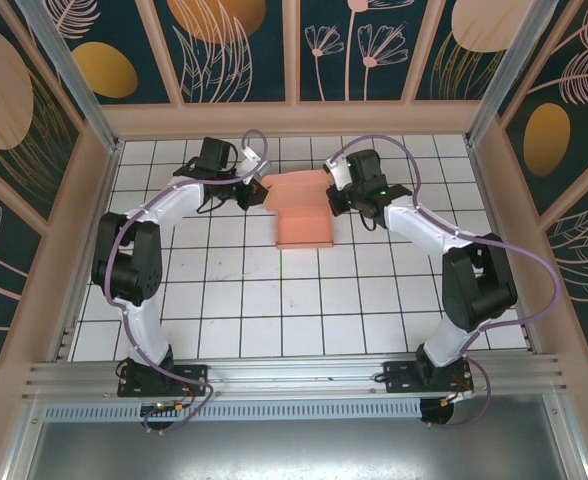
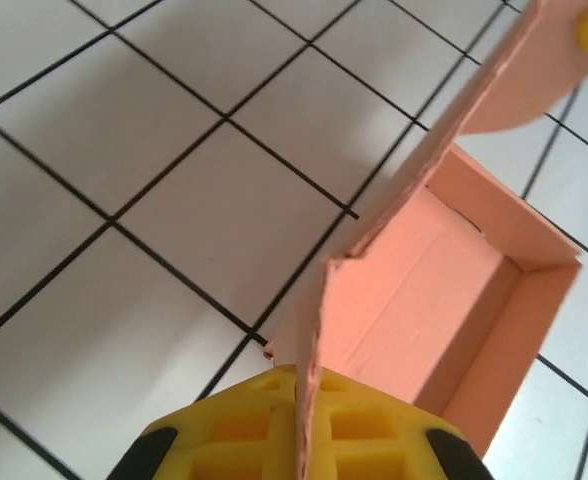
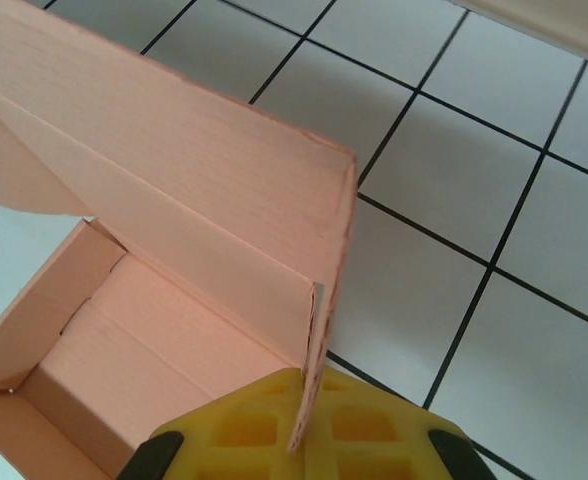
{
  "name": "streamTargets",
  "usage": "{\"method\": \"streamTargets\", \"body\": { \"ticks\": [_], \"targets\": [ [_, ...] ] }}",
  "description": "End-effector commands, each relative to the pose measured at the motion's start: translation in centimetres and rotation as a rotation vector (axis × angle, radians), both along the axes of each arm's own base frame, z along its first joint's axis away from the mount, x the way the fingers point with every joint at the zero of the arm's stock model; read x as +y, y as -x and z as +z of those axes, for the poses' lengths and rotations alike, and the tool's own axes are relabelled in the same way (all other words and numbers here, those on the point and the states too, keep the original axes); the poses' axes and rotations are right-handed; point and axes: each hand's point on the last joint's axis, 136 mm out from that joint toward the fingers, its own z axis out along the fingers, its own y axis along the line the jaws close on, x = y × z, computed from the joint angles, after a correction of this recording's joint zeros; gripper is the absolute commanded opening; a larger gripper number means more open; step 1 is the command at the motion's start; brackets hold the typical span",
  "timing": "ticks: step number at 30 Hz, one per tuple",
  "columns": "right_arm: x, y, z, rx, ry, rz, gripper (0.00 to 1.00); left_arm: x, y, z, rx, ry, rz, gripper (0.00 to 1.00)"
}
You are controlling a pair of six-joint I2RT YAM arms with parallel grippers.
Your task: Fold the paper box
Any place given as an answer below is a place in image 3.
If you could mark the pink paper box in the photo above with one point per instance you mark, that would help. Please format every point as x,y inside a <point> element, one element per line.
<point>174,175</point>

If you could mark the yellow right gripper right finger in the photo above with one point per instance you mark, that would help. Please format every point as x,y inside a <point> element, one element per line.
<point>374,440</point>

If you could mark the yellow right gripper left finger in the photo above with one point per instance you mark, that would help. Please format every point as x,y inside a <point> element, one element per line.
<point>244,440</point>

